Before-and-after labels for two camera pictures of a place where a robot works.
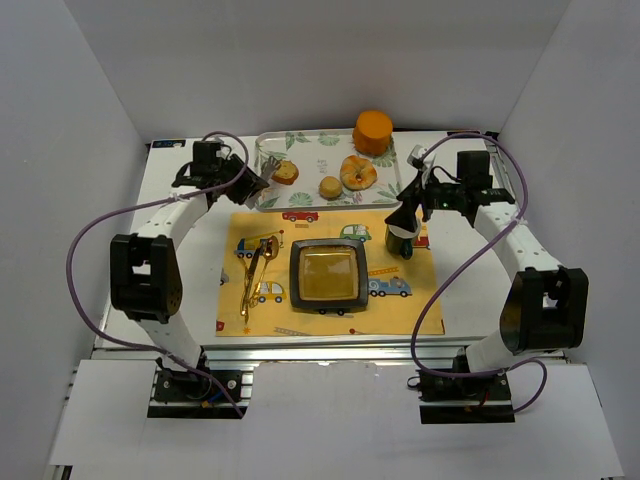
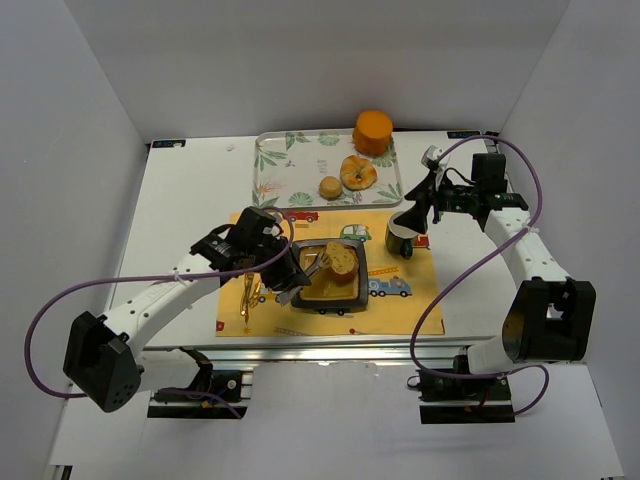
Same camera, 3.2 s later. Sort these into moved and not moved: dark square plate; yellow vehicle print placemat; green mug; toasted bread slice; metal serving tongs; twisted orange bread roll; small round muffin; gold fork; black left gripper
Moved: metal serving tongs; toasted bread slice; black left gripper
Not moved: small round muffin; yellow vehicle print placemat; dark square plate; gold fork; twisted orange bread roll; green mug
